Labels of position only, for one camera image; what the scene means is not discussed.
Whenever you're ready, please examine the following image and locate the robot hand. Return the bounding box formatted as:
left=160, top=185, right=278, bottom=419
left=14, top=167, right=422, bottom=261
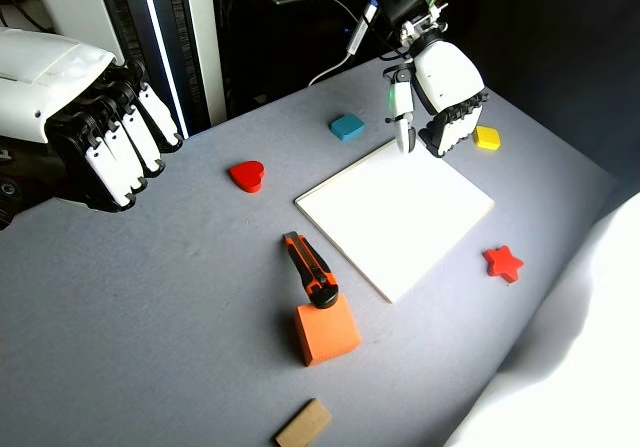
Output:
left=0, top=26, right=185, bottom=231
left=382, top=40, right=490, bottom=159

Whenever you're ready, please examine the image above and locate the orange black utility knife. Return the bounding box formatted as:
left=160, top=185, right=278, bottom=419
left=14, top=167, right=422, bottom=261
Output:
left=282, top=230, right=341, bottom=310

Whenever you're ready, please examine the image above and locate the white square board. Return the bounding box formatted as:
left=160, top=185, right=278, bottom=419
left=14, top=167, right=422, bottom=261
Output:
left=293, top=136, right=496, bottom=304

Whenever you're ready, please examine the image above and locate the yellow rounded block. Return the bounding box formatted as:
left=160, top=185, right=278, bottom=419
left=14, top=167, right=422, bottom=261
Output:
left=472, top=125, right=503, bottom=151

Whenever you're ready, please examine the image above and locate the white adapter dongle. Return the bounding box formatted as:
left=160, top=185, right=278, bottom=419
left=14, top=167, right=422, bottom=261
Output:
left=346, top=0, right=379, bottom=58

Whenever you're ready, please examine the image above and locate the blue rounded block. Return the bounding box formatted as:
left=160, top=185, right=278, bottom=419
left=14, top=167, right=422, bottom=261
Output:
left=329, top=113, right=366, bottom=142

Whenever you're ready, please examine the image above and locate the red star block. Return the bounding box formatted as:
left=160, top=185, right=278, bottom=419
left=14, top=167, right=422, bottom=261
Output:
left=482, top=245, right=525, bottom=284

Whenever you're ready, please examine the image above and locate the red heart block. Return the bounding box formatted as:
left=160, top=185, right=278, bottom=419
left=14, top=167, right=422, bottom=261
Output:
left=228, top=160, right=266, bottom=194

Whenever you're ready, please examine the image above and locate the grey table cloth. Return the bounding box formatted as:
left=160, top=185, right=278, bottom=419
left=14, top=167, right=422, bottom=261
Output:
left=0, top=56, right=621, bottom=447

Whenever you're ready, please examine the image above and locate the orange cube block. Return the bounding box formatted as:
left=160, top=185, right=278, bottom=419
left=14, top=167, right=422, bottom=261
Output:
left=292, top=294, right=363, bottom=367

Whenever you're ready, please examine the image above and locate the brown wooden block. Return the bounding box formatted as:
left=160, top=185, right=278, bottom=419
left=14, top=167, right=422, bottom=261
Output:
left=273, top=397, right=333, bottom=447

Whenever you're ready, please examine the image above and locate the black cable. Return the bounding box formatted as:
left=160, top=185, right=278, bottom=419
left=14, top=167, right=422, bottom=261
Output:
left=0, top=0, right=56, bottom=34

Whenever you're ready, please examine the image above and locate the white upright frame panel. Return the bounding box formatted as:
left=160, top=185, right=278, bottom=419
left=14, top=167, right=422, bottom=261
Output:
left=24, top=0, right=229, bottom=141

